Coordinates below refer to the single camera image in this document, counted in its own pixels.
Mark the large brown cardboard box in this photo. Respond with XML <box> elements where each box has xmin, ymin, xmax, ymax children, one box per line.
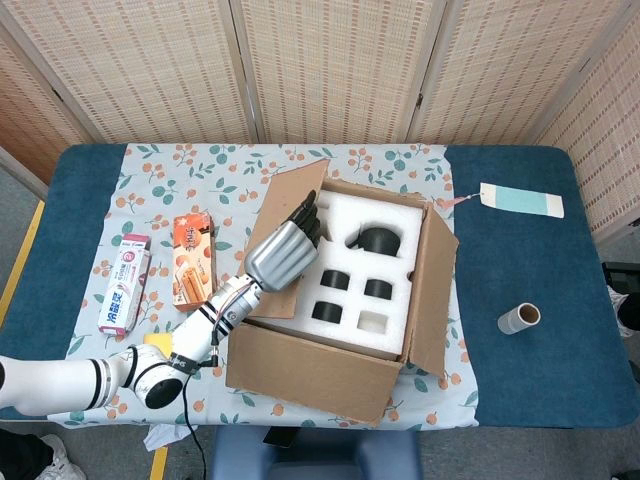
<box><xmin>225</xmin><ymin>158</ymin><xmax>460</xmax><ymax>427</ymax></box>

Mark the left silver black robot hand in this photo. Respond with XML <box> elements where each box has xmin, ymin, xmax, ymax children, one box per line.
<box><xmin>243</xmin><ymin>189</ymin><xmax>329</xmax><ymax>294</ymax></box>

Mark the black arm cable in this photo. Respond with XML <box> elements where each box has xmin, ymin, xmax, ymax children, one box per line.
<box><xmin>180</xmin><ymin>343</ymin><xmax>220</xmax><ymax>480</ymax></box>

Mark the white sneaker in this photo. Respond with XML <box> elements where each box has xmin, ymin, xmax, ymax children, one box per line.
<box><xmin>39</xmin><ymin>433</ymin><xmax>87</xmax><ymax>480</ymax></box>

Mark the blue chair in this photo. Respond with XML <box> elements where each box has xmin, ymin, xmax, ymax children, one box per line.
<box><xmin>209</xmin><ymin>428</ymin><xmax>424</xmax><ymax>480</ymax></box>

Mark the black trousers leg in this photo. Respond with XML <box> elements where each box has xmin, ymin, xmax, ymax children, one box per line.
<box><xmin>0</xmin><ymin>432</ymin><xmax>55</xmax><ymax>480</ymax></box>

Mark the blue white paper tag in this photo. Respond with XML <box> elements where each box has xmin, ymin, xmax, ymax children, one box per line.
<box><xmin>439</xmin><ymin>182</ymin><xmax>565</xmax><ymax>220</ymax></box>

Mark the black teapot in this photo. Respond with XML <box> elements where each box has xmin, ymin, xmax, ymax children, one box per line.
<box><xmin>348</xmin><ymin>226</ymin><xmax>404</xmax><ymax>259</ymax></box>

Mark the fruit and leaf print tablecloth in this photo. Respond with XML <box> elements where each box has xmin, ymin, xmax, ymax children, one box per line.
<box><xmin>47</xmin><ymin>143</ymin><xmax>480</xmax><ymax>430</ymax></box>

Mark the cardboard tube roll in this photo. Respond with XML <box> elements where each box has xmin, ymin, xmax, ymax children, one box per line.
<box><xmin>497</xmin><ymin>301</ymin><xmax>543</xmax><ymax>335</ymax></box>

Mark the woven folding screen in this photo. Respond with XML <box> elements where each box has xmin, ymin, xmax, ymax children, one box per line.
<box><xmin>0</xmin><ymin>0</ymin><xmax>640</xmax><ymax>241</ymax></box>

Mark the white foam insert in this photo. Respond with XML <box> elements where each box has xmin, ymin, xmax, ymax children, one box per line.
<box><xmin>298</xmin><ymin>179</ymin><xmax>426</xmax><ymax>357</ymax></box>

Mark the black cup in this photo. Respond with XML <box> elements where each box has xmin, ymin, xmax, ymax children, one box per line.
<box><xmin>312</xmin><ymin>301</ymin><xmax>345</xmax><ymax>323</ymax></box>
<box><xmin>364</xmin><ymin>278</ymin><xmax>396</xmax><ymax>300</ymax></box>
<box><xmin>321</xmin><ymin>269</ymin><xmax>354</xmax><ymax>290</ymax></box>

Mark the white pink toothpaste box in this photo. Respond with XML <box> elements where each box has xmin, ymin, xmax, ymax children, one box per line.
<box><xmin>97</xmin><ymin>233</ymin><xmax>153</xmax><ymax>336</ymax></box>

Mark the orange egg roll snack box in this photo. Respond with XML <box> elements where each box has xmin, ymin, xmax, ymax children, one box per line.
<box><xmin>172</xmin><ymin>211</ymin><xmax>219</xmax><ymax>313</ymax></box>

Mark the black white object beside table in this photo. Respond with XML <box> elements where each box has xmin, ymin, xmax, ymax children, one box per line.
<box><xmin>602</xmin><ymin>260</ymin><xmax>640</xmax><ymax>342</ymax></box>

